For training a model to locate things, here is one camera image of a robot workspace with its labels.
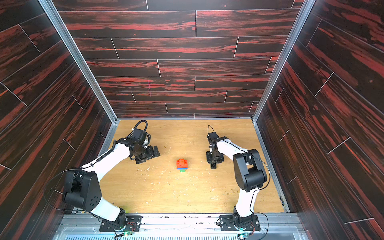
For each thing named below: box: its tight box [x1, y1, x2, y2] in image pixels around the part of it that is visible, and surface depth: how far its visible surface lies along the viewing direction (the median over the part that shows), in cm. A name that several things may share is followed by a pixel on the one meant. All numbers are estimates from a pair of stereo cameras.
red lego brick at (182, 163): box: [176, 158, 188, 168], surface depth 86 cm
